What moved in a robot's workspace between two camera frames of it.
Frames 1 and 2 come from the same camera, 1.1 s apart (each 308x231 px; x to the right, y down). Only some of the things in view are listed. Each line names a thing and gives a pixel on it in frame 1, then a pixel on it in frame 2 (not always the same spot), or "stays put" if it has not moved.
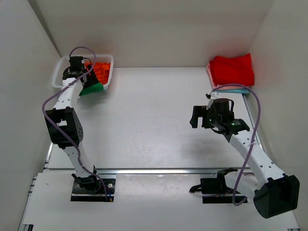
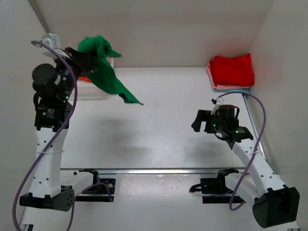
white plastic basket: (57, 80) -> (89, 91)
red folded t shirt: (225, 70) stays put
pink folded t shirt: (215, 86) stays put
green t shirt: (95, 87) -> (103, 76)
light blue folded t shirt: (245, 91) stays put
